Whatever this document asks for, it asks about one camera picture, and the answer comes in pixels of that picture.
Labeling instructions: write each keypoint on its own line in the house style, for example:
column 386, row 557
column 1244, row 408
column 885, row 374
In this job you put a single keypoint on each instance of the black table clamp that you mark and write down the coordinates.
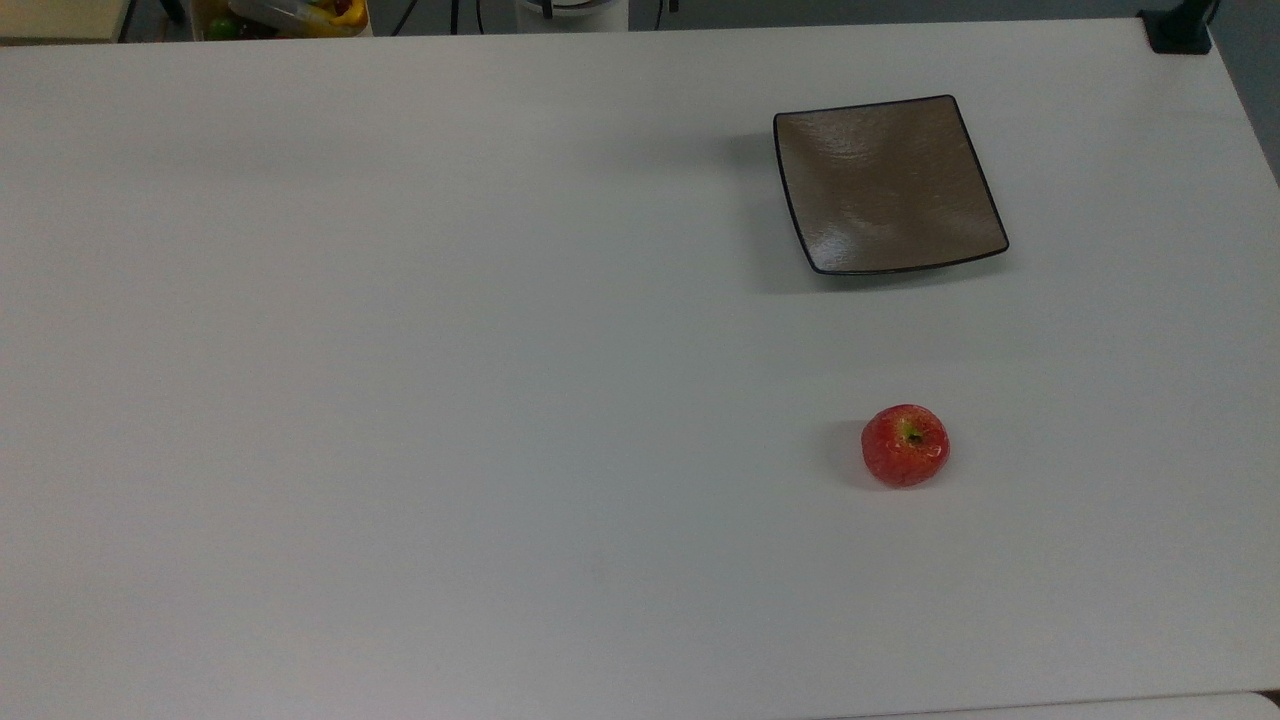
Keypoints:
column 1178, row 32

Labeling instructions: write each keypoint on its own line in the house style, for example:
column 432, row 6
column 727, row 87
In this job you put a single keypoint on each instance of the brown square ceramic plate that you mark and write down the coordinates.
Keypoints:
column 885, row 185

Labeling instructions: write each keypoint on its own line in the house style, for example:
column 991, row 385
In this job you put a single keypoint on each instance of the red apple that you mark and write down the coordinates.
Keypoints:
column 900, row 455

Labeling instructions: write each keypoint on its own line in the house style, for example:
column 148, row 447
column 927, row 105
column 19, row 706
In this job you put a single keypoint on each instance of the beige side table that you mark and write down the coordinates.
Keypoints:
column 60, row 18

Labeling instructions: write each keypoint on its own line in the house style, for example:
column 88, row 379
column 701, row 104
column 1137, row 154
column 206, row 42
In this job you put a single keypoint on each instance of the box of toy fruit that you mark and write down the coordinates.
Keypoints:
column 285, row 18

